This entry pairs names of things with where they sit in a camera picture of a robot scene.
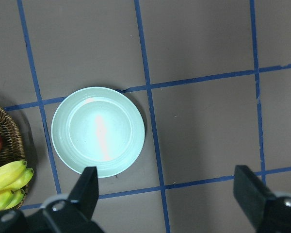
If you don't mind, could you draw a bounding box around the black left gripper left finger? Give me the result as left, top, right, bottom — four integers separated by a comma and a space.
67, 166, 99, 220

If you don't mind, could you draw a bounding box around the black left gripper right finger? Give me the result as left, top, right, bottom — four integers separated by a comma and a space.
233, 165, 276, 230

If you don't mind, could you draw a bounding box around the light green plate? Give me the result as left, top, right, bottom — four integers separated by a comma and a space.
51, 87, 146, 178

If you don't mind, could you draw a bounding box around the yellow banana bunch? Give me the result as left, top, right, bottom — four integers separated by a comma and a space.
0, 160, 34, 211

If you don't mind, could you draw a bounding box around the brown wicker basket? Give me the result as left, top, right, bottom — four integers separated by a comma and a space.
0, 107, 29, 209

